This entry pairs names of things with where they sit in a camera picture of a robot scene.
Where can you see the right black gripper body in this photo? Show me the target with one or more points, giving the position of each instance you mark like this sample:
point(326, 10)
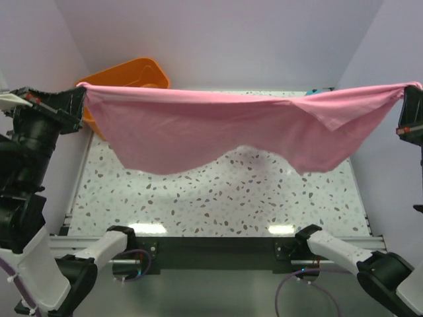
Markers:
point(411, 127)

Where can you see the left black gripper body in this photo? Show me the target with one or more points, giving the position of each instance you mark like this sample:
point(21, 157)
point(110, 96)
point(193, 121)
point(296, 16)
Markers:
point(68, 120)

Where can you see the pink t shirt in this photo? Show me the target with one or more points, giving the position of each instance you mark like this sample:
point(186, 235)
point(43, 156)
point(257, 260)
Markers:
point(168, 131)

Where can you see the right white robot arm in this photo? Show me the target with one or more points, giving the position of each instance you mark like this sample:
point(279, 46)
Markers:
point(385, 277)

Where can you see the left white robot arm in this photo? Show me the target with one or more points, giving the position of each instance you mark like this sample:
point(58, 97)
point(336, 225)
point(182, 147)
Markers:
point(48, 286)

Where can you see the orange plastic basket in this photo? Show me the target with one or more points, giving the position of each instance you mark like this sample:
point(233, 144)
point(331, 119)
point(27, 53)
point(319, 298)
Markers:
point(141, 72)

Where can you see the turquoise folded t shirt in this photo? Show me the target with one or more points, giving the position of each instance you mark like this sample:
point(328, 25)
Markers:
point(313, 91)

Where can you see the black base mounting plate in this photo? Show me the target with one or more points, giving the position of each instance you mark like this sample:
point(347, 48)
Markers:
point(278, 255)

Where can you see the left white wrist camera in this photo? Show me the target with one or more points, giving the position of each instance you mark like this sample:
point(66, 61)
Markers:
point(10, 101)

